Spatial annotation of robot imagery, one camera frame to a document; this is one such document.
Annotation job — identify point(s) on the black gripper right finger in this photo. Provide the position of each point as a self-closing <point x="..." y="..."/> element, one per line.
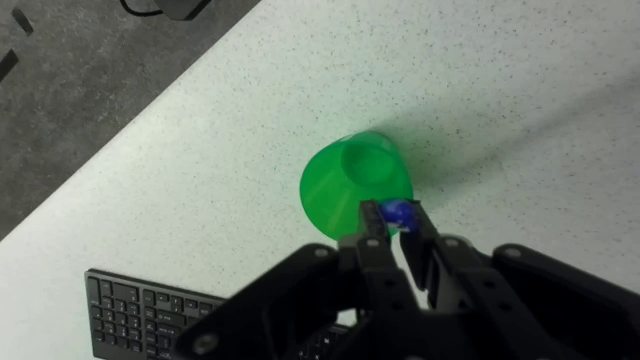
<point x="426" y="266"/>

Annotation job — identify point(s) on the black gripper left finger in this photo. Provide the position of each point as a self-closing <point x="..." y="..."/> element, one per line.
<point x="377" y="266"/>

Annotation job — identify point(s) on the green plastic cup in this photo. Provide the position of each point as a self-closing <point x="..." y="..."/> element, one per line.
<point x="326" y="192"/>

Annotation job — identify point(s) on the black computer keyboard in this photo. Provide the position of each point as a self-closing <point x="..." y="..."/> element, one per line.
<point x="132" y="313"/>

